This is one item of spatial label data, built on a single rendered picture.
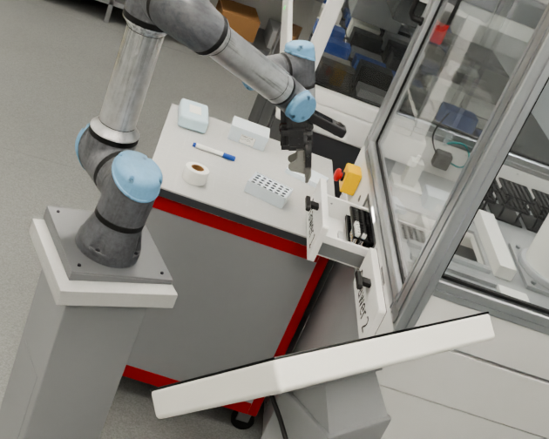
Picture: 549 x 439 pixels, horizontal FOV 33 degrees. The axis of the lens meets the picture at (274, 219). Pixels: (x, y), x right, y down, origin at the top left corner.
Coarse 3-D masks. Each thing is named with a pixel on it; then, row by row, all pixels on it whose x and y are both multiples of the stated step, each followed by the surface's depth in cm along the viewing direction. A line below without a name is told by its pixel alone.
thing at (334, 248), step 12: (336, 204) 256; (348, 204) 256; (336, 216) 258; (336, 228) 253; (324, 240) 234; (336, 240) 234; (324, 252) 235; (336, 252) 235; (348, 252) 235; (360, 252) 235; (348, 264) 237; (360, 264) 237
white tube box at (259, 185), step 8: (256, 176) 273; (264, 176) 275; (248, 184) 268; (256, 184) 268; (264, 184) 270; (272, 184) 272; (280, 184) 274; (248, 192) 269; (256, 192) 269; (264, 192) 268; (272, 192) 267; (280, 192) 269; (288, 192) 271; (264, 200) 269; (272, 200) 268; (280, 200) 267; (280, 208) 268
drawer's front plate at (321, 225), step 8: (320, 184) 252; (320, 192) 248; (320, 200) 244; (320, 208) 241; (328, 208) 240; (320, 216) 237; (328, 216) 235; (320, 224) 234; (328, 224) 231; (312, 232) 240; (320, 232) 231; (320, 240) 232; (312, 248) 233; (312, 256) 234
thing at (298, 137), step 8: (288, 120) 232; (288, 128) 233; (296, 128) 233; (304, 128) 232; (312, 128) 233; (288, 136) 232; (296, 136) 232; (304, 136) 232; (312, 136) 232; (288, 144) 233; (296, 144) 233; (304, 144) 233; (312, 144) 233
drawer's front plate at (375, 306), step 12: (372, 252) 227; (372, 264) 222; (372, 276) 218; (372, 288) 214; (372, 300) 211; (372, 312) 208; (384, 312) 204; (360, 324) 214; (372, 324) 205; (360, 336) 211
